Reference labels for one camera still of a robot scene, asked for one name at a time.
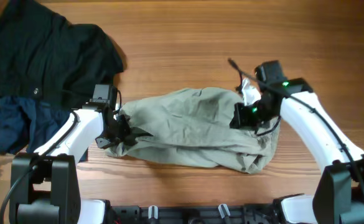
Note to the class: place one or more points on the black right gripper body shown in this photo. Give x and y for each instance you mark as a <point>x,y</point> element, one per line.
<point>254,114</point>

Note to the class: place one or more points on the black folded garment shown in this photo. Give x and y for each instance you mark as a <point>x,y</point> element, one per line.
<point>46,58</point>

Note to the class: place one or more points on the navy blue garment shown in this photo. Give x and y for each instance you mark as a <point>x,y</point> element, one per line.
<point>28,122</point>

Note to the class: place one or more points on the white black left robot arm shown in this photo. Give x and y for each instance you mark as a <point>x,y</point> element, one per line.
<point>44,185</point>

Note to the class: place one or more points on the khaki cargo shorts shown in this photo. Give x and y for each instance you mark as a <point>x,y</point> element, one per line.
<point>190,127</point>

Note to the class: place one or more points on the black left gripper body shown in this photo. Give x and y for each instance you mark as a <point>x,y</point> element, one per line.
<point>115,134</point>

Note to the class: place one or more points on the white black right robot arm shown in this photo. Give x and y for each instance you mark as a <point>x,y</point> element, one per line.
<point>339,197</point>

